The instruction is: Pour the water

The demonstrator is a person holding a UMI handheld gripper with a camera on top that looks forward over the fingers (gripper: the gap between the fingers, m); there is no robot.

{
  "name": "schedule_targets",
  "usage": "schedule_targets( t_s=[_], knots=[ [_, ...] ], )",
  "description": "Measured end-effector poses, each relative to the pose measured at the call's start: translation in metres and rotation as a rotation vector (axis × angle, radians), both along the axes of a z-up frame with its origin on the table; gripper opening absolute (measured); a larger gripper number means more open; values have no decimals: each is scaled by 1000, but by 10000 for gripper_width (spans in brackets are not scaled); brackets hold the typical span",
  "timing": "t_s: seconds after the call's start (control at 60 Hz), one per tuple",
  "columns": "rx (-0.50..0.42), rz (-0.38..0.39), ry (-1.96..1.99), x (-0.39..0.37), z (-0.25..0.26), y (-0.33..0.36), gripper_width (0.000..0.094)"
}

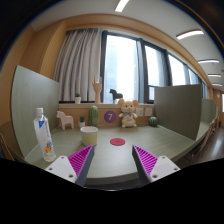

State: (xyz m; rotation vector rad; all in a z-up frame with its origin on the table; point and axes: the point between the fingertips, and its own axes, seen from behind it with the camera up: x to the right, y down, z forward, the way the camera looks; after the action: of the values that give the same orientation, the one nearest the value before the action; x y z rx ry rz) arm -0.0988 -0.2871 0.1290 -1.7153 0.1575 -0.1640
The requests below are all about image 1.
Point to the beige plush hamster toy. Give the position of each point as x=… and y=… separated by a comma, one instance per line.
x=128, y=115

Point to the small potted plant white pot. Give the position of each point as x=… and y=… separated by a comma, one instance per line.
x=81, y=122

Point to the left green desk partition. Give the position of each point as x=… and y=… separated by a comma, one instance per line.
x=29, y=91

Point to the right green desk partition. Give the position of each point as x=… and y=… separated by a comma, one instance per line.
x=178, y=108

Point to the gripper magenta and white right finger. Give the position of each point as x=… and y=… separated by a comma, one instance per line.
x=151, y=167

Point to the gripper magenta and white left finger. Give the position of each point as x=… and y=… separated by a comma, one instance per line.
x=75, y=167

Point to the clear plastic water bottle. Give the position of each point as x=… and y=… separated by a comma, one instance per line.
x=43, y=135

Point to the red round coaster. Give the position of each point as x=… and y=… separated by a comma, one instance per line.
x=117, y=141

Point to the green desk partition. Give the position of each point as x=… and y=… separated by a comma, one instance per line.
x=29, y=91
x=178, y=108

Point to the white wall socket plate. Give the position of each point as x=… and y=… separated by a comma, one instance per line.
x=148, y=111
x=139, y=112

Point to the pink wooden horse figure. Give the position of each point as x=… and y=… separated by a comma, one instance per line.
x=65, y=119

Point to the wooden hand model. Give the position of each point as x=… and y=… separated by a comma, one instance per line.
x=97, y=86

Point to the grey curtain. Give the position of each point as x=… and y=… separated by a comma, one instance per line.
x=78, y=64

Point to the purple round number seven sign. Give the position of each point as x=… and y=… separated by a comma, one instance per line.
x=110, y=116

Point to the small round green cactus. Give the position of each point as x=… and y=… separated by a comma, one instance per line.
x=153, y=121

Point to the pale yellow paper cup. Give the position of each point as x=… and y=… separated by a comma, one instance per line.
x=89, y=135

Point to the black horse figure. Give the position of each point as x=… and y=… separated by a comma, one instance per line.
x=115, y=94

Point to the potted plant on window sill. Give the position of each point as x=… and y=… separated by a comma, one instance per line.
x=77, y=98

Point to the tall green cactus ornament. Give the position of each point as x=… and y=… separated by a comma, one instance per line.
x=93, y=116

